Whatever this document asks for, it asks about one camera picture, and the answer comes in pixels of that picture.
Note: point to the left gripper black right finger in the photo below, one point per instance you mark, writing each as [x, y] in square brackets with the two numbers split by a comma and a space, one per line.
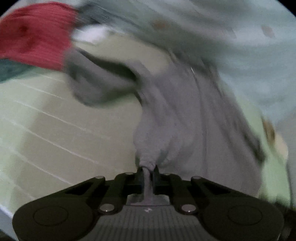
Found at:
[196, 192]

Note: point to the light green carrot print sheet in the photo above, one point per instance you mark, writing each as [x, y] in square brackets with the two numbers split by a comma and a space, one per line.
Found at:
[251, 43]

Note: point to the green grid cutting mat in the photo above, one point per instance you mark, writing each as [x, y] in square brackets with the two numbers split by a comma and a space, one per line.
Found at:
[50, 141]

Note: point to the beige cloth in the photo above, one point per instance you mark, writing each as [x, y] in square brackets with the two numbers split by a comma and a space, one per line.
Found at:
[275, 141]

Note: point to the grey zip hoodie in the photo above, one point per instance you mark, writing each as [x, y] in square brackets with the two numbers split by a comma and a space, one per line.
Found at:
[189, 126]

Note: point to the white folded cloth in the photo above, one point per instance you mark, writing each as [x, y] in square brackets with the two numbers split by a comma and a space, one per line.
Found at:
[91, 34]

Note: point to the blue denim jeans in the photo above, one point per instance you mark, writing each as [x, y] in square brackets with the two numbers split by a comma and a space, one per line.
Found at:
[10, 69]

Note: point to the red checked garment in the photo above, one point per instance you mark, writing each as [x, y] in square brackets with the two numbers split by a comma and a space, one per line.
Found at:
[38, 34]

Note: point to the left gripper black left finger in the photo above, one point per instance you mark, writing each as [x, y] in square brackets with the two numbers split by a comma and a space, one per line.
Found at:
[109, 195]

